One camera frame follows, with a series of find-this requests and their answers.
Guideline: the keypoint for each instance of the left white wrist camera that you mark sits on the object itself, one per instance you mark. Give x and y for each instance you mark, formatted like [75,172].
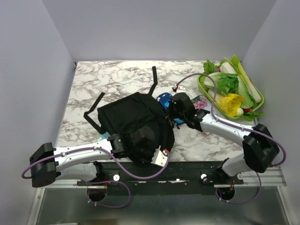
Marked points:
[160,157]

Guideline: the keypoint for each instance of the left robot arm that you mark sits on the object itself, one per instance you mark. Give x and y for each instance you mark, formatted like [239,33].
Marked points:
[49,164]

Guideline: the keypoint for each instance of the napa cabbage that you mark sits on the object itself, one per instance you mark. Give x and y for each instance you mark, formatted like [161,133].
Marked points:
[225,83]

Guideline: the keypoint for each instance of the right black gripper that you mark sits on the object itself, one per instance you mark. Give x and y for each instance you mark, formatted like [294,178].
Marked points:
[171,105]

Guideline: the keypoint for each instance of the green vegetable tray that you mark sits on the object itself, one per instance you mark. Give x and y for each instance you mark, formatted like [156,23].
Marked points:
[249,116]

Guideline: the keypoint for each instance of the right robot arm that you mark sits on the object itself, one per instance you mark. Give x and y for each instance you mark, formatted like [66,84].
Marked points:
[259,148]

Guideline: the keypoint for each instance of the teal fantasy book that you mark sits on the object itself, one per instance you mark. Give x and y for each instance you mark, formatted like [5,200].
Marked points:
[103,136]

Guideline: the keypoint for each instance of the white book pink flowers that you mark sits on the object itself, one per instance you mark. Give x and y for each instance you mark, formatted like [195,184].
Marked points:
[200,102]

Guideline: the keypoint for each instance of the yellow flower vegetable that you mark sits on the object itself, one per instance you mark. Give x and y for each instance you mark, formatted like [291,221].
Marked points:
[230,104]

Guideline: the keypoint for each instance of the aluminium mounting rail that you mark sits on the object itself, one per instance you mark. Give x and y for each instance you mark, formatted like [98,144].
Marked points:
[273,177]

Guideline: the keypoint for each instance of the white daikon radish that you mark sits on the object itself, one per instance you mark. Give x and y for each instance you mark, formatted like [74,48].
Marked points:
[227,68]

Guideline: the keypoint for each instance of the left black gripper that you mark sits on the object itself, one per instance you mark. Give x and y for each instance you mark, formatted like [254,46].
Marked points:
[148,161]

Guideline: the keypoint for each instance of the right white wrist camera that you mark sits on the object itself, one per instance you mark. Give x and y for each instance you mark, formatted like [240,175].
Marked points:
[179,89]

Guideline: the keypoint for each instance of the blue dinosaur pencil case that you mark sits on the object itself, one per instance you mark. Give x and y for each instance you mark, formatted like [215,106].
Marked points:
[163,100]

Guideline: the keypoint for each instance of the black backpack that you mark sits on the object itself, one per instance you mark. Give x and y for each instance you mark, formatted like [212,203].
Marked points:
[134,110]

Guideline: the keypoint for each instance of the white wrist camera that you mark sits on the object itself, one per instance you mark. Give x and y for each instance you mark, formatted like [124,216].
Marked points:
[160,157]
[179,89]

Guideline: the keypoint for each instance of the green celery stalk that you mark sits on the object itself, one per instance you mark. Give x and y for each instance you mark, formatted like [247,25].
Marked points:
[236,64]

